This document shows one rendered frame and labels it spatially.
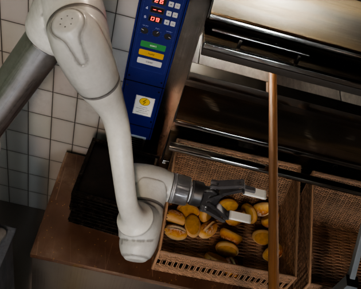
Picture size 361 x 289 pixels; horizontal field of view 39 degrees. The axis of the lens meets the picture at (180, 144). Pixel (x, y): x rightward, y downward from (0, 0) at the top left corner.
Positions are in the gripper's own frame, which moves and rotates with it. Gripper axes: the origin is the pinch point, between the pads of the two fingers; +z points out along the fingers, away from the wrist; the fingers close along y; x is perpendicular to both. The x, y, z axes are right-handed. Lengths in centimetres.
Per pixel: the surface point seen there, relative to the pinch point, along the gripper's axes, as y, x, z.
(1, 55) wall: 17, -55, -96
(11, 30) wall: 4, -55, -92
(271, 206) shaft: -0.7, -1.3, 5.3
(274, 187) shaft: -1.0, -8.3, 6.1
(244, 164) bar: 2.8, -17.9, -2.8
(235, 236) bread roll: 55, -24, 10
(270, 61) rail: -23.2, -40.7, -3.6
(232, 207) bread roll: 56, -39, 9
